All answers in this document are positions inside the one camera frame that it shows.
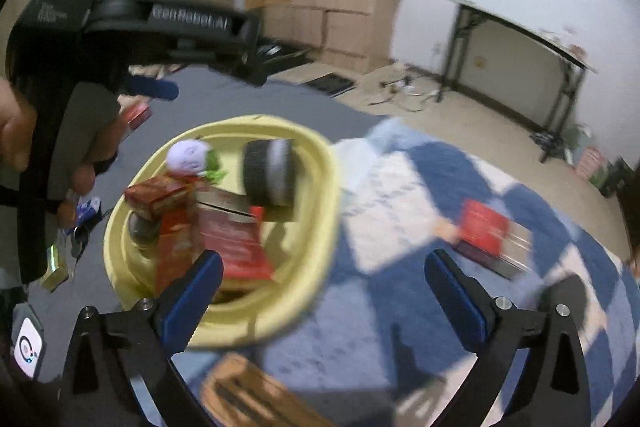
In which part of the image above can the small glass jar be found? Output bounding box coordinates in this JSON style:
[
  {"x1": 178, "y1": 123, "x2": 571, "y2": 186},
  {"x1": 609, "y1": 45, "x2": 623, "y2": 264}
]
[{"x1": 127, "y1": 212, "x2": 162, "y2": 254}]

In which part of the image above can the red white cigarette carton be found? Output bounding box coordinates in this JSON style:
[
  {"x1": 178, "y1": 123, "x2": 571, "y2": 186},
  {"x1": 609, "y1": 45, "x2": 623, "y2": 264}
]
[{"x1": 454, "y1": 201, "x2": 532, "y2": 282}]

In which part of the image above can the black suitcase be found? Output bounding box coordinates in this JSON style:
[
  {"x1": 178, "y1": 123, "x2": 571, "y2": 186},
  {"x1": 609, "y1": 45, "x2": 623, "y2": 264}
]
[{"x1": 257, "y1": 36, "x2": 313, "y2": 72}]

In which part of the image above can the red gold cigarette carton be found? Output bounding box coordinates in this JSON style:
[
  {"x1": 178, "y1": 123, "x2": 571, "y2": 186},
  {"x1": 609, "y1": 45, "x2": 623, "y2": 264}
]
[
  {"x1": 194, "y1": 191, "x2": 275, "y2": 282},
  {"x1": 154, "y1": 207, "x2": 200, "y2": 295}
]

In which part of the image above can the lavender plush ball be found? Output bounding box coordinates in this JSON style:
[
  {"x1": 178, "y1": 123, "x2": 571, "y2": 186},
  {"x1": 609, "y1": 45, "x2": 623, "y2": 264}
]
[{"x1": 166, "y1": 138, "x2": 213, "y2": 176}]

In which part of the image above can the small red cigarette pack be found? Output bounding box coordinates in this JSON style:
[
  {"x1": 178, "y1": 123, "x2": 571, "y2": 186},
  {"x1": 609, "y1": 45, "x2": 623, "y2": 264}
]
[{"x1": 124, "y1": 178, "x2": 197, "y2": 219}]

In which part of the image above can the black folding table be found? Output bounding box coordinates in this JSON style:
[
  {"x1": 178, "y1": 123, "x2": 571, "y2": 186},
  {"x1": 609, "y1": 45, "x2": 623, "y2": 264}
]
[{"x1": 437, "y1": 0, "x2": 598, "y2": 165}]

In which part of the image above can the white power strip cable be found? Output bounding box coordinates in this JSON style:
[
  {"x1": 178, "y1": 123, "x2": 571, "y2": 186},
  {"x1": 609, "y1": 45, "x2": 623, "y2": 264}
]
[{"x1": 367, "y1": 74, "x2": 443, "y2": 112}]

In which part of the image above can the black grey foam cylinder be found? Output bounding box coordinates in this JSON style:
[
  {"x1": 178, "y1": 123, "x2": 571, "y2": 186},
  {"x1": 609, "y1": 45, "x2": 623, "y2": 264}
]
[{"x1": 241, "y1": 138, "x2": 302, "y2": 209}]

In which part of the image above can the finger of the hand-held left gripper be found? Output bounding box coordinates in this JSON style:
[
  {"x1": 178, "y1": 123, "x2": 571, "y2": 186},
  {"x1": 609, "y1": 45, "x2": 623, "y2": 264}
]
[
  {"x1": 179, "y1": 21, "x2": 274, "y2": 88},
  {"x1": 125, "y1": 74, "x2": 180, "y2": 101}
]

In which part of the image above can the white flat device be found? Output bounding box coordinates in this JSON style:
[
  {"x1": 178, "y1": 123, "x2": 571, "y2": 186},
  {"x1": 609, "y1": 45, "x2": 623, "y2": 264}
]
[{"x1": 11, "y1": 303, "x2": 47, "y2": 380}]

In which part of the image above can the person's left hand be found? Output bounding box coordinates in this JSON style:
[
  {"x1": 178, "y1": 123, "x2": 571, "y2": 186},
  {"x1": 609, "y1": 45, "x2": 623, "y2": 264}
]
[{"x1": 0, "y1": 77, "x2": 97, "y2": 229}]

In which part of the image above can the small gold box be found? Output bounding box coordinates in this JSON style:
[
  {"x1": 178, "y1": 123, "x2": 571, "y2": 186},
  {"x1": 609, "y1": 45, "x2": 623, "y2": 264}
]
[{"x1": 39, "y1": 244, "x2": 70, "y2": 293}]

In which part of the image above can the bunch of keys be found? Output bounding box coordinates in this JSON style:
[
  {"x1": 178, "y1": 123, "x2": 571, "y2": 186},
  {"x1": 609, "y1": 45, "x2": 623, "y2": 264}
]
[{"x1": 70, "y1": 194, "x2": 103, "y2": 260}]

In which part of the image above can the small green plastic item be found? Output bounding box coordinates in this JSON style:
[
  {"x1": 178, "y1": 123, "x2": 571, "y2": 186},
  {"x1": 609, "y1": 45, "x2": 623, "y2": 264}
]
[{"x1": 204, "y1": 151, "x2": 227, "y2": 182}]

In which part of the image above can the black bag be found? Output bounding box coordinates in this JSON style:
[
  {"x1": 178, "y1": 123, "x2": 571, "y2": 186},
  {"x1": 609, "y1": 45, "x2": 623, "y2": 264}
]
[{"x1": 600, "y1": 157, "x2": 632, "y2": 198}]

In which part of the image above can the pink plastic bag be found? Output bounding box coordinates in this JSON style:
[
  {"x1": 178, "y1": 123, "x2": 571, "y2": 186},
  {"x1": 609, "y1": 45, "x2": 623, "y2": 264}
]
[{"x1": 575, "y1": 146, "x2": 607, "y2": 180}]

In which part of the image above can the yellow plastic tray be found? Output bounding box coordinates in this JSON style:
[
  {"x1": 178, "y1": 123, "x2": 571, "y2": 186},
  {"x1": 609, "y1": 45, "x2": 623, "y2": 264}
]
[{"x1": 103, "y1": 116, "x2": 343, "y2": 349}]

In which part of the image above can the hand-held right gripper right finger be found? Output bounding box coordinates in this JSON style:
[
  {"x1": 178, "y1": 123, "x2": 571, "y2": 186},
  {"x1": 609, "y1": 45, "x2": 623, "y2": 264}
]
[{"x1": 424, "y1": 249, "x2": 592, "y2": 427}]

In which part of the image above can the grey bed sheet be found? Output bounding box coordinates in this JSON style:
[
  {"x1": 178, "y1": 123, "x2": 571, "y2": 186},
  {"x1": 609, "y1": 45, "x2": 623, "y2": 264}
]
[{"x1": 30, "y1": 67, "x2": 391, "y2": 383}]

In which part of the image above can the blue checkered blanket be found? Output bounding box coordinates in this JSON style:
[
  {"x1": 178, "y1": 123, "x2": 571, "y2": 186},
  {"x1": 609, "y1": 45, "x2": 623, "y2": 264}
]
[{"x1": 170, "y1": 117, "x2": 640, "y2": 427}]

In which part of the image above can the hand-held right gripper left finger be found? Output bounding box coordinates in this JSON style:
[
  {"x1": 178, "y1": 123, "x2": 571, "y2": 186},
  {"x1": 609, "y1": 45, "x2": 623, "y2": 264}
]
[{"x1": 60, "y1": 249, "x2": 224, "y2": 427}]

